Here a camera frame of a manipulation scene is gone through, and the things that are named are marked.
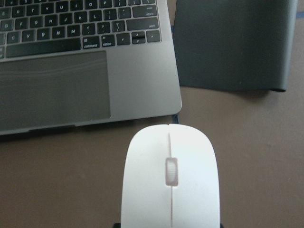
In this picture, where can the white computer mouse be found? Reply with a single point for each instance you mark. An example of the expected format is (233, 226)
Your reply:
(170, 179)

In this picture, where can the grey laptop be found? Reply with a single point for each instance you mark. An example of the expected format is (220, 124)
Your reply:
(72, 63)

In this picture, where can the dark grey mouse pad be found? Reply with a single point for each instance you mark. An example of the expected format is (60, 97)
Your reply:
(234, 44)

